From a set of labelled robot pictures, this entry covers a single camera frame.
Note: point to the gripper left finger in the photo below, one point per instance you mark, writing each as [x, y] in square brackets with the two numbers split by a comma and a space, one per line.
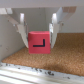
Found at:
[20, 28]

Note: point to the pink block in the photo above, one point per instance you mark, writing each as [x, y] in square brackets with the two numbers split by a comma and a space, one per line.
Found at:
[39, 42]

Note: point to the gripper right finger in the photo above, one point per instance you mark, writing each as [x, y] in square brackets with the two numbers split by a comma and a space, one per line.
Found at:
[56, 26]

